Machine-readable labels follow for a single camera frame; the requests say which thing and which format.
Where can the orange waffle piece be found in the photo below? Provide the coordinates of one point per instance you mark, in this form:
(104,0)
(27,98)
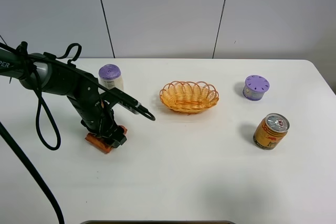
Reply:
(101,144)

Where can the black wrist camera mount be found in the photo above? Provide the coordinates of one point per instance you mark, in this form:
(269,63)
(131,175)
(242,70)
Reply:
(116,96)

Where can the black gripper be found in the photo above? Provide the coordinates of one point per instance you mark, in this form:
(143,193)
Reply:
(99,120)

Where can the gold drink can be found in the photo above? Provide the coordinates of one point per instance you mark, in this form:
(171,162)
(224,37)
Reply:
(271,130)

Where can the orange woven basket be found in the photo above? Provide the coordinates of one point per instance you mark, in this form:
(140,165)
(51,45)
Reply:
(189,97)

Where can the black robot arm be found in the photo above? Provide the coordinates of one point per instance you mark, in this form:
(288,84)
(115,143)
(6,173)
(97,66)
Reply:
(45,73)

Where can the purple lidded small tin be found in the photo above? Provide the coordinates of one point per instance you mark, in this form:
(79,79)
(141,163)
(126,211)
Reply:
(255,87)

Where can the purple capped white bottle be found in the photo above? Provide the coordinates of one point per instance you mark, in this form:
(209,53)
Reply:
(110,77)

